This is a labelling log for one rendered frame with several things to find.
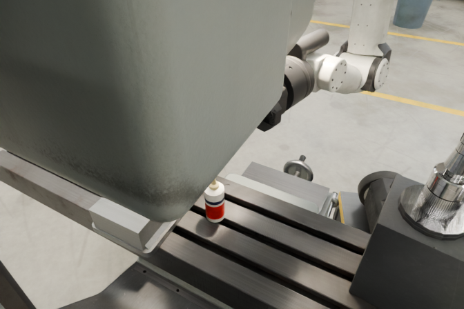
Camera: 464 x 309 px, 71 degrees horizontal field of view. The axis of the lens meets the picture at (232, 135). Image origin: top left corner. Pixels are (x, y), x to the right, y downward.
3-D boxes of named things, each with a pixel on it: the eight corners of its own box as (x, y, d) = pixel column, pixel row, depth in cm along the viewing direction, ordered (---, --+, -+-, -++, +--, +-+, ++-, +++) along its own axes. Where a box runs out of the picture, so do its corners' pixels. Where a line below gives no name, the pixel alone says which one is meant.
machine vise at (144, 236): (185, 137, 91) (181, 103, 85) (233, 152, 86) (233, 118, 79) (90, 230, 66) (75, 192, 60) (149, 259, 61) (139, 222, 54)
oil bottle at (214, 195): (212, 205, 71) (210, 168, 65) (228, 212, 70) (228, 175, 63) (201, 218, 69) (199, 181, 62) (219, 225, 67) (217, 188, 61)
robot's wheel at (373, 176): (399, 205, 144) (414, 172, 132) (402, 214, 140) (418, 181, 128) (352, 200, 146) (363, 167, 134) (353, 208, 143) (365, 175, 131)
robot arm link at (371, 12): (344, 74, 95) (356, -11, 85) (390, 83, 87) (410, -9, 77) (325, 83, 87) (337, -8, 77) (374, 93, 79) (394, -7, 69)
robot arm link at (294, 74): (215, 70, 54) (261, 49, 61) (217, 118, 60) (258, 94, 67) (276, 96, 47) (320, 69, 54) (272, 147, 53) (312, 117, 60)
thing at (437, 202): (415, 212, 45) (429, 183, 41) (418, 190, 48) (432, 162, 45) (454, 226, 43) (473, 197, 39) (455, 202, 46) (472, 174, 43)
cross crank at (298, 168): (286, 172, 132) (288, 149, 125) (314, 181, 128) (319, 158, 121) (270, 198, 121) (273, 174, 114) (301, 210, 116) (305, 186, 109)
